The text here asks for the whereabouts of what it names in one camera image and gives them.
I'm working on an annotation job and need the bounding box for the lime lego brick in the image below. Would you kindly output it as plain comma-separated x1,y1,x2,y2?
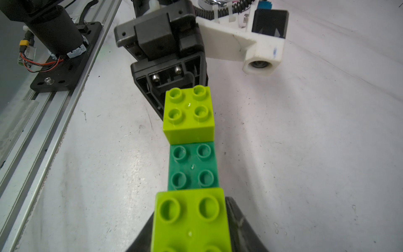
163,85,215,145
151,188,232,252

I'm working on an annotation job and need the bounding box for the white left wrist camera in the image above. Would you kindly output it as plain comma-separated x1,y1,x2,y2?
196,1,289,76

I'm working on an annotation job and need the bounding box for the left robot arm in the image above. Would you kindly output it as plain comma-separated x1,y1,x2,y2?
1,1,208,117

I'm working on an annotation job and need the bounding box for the dark green long lego brick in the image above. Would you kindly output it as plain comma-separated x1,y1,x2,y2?
167,142,220,191

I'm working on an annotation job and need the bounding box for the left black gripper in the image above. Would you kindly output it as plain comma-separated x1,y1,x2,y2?
114,1,208,118

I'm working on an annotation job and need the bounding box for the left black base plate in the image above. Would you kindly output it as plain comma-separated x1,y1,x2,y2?
30,22,103,93

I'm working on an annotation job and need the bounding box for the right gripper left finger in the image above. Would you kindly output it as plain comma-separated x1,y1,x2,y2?
126,213,154,252

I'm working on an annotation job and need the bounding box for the aluminium mounting rail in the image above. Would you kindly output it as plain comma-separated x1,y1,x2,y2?
1,1,121,252

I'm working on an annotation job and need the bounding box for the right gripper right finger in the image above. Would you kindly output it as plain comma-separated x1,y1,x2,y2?
225,196,269,252

